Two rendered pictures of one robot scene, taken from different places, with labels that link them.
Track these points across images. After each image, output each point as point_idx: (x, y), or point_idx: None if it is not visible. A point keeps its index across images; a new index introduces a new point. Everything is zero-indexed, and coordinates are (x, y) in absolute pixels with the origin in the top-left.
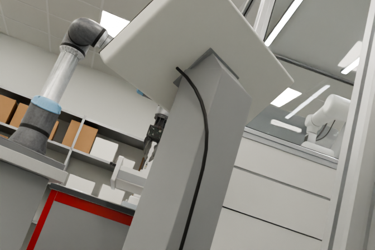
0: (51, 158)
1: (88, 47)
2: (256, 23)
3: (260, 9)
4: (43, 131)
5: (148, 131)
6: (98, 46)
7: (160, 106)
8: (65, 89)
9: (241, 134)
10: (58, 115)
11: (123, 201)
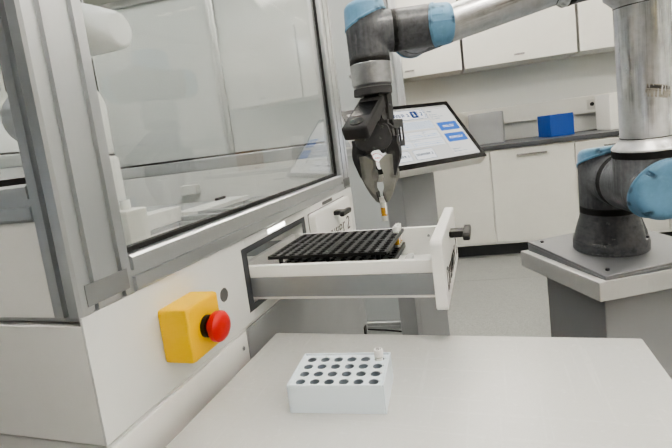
0: (549, 237)
1: None
2: None
3: None
4: None
5: (403, 136)
6: (556, 5)
7: (438, 170)
8: (617, 93)
9: None
10: (577, 169)
11: (388, 364)
